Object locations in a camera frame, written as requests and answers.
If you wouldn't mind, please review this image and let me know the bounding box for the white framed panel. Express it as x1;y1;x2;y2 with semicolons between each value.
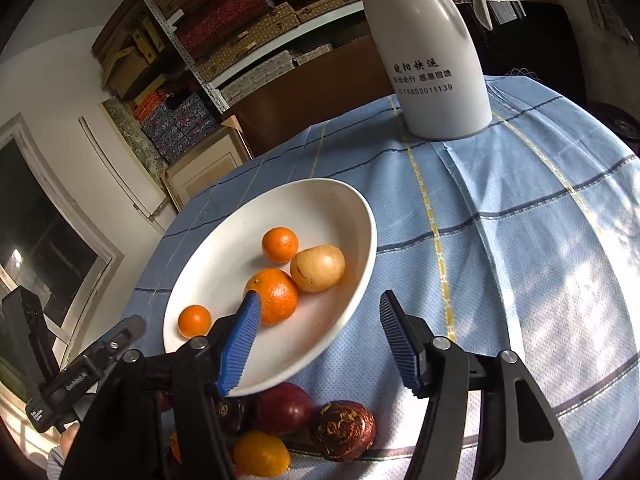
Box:
79;115;166;233

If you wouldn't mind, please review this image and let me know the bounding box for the yellow apple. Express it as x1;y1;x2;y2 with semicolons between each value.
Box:
290;244;346;294

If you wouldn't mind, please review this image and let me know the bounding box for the white metal shelf rack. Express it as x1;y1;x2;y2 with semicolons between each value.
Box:
135;0;551;111

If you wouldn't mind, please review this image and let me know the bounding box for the dark red plum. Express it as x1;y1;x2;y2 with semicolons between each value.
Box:
255;381;317;436

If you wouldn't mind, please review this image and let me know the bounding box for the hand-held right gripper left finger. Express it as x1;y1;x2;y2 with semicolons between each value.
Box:
60;291;263;480

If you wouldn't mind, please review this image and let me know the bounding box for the stack of blue patterned boxes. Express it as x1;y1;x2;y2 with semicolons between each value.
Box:
135;92;218;163

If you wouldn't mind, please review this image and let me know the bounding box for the mottled green panel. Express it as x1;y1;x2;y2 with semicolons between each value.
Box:
102;97;168;171

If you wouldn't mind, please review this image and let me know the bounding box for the stack of grey patterned boxes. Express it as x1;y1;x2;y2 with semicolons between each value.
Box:
220;42;335;107

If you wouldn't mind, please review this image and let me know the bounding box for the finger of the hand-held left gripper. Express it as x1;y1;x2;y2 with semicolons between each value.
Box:
82;315;147;362

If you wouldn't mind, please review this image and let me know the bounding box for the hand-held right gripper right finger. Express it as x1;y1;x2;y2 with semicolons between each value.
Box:
379;289;583;480

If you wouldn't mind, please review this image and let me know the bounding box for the white thermos jug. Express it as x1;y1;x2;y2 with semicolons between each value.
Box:
350;0;495;141

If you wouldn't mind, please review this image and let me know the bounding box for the yellow-orange citrus fruit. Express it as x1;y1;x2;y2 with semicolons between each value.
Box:
233;430;291;478

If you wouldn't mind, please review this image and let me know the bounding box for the large orange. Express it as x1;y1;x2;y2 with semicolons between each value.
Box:
243;268;300;326

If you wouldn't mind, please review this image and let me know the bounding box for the blue checked tablecloth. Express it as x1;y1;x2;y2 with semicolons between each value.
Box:
121;74;640;480

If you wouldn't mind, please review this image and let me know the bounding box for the brown wooden board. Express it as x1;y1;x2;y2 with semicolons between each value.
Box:
235;35;401;158

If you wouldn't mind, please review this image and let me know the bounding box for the white-framed window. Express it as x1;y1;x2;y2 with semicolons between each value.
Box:
0;112;125;361

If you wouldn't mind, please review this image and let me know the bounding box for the person's left forearm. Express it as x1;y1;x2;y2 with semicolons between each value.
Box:
47;422;81;478

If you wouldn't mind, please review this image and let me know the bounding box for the white ceramic plate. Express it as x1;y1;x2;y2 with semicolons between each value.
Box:
163;178;378;398

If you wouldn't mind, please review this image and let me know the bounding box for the small orange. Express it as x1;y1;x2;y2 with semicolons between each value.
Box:
261;227;300;264
177;304;212;339

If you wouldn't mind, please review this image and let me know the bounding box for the stack of woven boxes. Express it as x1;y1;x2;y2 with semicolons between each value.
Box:
92;0;366;101

